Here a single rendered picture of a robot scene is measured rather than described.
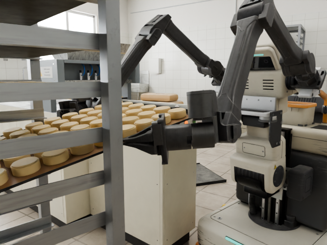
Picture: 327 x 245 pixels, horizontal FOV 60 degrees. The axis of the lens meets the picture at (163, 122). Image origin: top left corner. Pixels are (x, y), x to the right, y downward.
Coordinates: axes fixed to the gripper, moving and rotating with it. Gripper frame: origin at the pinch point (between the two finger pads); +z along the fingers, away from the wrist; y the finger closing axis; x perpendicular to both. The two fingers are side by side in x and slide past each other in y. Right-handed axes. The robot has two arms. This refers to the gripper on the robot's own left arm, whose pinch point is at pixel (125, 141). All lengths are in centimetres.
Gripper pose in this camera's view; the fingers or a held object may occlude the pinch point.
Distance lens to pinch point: 64.3
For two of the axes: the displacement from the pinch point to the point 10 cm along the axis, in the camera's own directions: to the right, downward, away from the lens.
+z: -9.9, 0.8, 0.7
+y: 1.0, 9.6, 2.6
